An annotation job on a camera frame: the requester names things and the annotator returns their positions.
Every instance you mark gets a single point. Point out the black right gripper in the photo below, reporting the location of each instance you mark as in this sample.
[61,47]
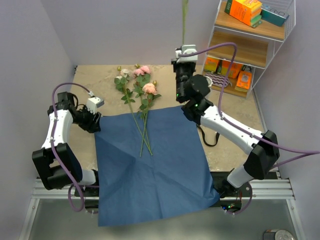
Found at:
[177,64]

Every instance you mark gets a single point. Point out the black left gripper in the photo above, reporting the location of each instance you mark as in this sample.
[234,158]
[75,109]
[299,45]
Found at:
[93,126]

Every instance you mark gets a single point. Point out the pink rose stem with buds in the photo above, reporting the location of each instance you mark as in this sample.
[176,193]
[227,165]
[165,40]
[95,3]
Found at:
[184,8]

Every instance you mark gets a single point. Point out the black ribbon with gold lettering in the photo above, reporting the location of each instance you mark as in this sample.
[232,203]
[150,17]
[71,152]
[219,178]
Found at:
[214,137]

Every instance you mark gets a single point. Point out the blue wrapping paper sheet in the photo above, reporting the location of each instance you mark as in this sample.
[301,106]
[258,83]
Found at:
[151,171]

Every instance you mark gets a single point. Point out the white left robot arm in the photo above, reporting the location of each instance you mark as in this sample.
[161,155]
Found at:
[55,177]

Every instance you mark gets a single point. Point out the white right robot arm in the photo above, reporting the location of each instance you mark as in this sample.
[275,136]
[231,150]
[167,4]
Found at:
[191,91]

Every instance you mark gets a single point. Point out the orange packet bottom shelf left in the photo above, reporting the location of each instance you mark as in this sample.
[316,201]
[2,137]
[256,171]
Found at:
[211,64]

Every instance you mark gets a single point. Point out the orange packet shelf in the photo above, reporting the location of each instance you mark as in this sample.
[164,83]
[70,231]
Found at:
[243,81]
[211,64]

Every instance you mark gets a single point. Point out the purple wavy patterned pouch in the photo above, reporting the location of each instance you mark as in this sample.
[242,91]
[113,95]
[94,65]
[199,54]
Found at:
[217,80]

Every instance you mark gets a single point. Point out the peach rose stem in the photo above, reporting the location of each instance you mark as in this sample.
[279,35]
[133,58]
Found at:
[147,94]

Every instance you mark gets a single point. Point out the pink rose stem middle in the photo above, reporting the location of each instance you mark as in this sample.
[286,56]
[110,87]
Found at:
[141,76]

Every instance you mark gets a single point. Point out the orange box bottom shelf middle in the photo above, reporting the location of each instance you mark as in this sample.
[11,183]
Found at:
[234,69]

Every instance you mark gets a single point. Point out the orange packet bottom shelf right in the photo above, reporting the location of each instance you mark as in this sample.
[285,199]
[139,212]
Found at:
[243,81]

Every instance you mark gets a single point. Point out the orange box on top shelf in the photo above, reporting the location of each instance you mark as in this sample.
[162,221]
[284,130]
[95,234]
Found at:
[242,9]

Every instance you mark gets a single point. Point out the stacked colourful sponges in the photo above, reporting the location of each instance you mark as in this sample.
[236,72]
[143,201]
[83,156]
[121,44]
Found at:
[255,18]

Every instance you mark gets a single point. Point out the teal box on top shelf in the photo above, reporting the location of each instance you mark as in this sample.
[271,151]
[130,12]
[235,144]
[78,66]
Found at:
[273,16]

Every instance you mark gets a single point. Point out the metal tin can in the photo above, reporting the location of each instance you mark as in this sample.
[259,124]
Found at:
[277,234]

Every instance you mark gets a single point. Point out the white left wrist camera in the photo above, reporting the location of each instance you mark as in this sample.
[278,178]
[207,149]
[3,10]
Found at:
[93,103]

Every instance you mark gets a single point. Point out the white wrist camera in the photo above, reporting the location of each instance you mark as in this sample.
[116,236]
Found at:
[93,103]
[186,49]

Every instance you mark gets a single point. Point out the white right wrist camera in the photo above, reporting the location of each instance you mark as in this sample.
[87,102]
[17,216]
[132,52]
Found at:
[186,49]

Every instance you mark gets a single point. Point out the white wire wooden shelf rack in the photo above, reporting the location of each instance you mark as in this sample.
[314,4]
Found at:
[256,47]

